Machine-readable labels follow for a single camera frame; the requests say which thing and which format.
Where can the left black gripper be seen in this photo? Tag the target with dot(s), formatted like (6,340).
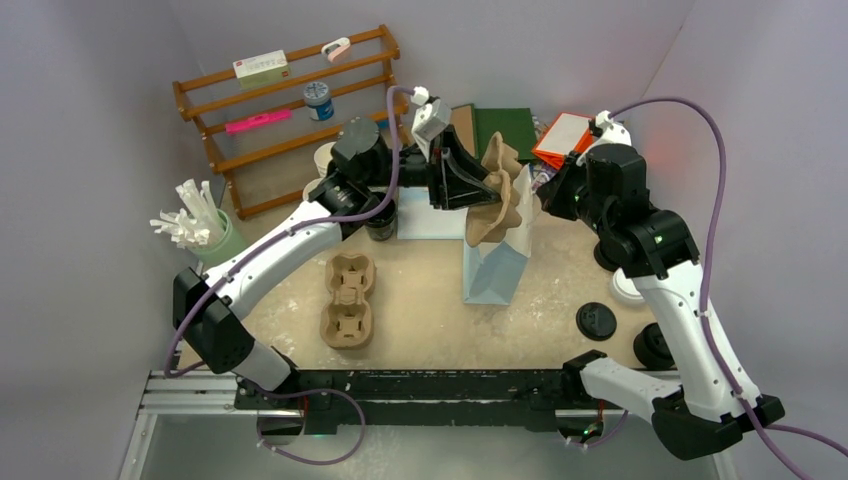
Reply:
(453,179)

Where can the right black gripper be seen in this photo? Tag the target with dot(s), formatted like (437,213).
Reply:
(553,194)

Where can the single brown pulp cup carrier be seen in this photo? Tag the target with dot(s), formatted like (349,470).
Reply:
(489,223)

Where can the light blue paper bag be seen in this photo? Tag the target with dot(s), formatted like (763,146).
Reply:
(492,271)

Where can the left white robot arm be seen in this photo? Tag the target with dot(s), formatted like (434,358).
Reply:
(208,308)

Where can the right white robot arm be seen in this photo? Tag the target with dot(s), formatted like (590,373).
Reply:
(714,403)

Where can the black paper coffee cup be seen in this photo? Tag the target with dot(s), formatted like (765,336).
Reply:
(382,226)

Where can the black coffee cup lid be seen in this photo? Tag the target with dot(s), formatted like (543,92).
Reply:
(596,321)

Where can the green paper bag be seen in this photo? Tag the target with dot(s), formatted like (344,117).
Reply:
(475,126)

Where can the orange paper bag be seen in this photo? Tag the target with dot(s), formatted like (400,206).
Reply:
(568,132)

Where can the white cup lid stack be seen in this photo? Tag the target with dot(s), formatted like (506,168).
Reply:
(624,291)

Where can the back left paper cup stack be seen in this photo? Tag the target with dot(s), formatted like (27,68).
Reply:
(322,158)

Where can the blue white jar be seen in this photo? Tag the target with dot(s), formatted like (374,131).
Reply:
(318,99)

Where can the black cup lid stack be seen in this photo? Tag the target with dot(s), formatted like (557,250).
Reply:
(651,349)

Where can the brown pulp cup carrier stack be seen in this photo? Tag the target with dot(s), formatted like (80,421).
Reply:
(347,320)

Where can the white pink clip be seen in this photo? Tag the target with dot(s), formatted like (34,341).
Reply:
(337,50)

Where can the pink highlighter marker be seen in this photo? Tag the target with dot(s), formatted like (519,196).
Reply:
(257,121)

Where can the wooden shelf rack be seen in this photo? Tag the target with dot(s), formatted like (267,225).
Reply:
(358,86)

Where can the white green box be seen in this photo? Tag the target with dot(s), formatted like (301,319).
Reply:
(262,70)

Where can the green straw holder cup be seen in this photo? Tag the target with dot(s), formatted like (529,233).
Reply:
(231,244)

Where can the white wrapped straws bundle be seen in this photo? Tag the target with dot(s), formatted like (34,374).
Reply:
(198,223)

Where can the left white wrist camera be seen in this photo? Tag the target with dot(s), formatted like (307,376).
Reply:
(430,119)

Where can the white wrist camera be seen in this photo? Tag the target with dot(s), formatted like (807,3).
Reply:
(430,119)
(604,129)

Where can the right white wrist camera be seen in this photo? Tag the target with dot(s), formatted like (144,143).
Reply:
(604,129)

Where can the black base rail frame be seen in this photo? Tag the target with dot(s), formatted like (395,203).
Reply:
(537,400)

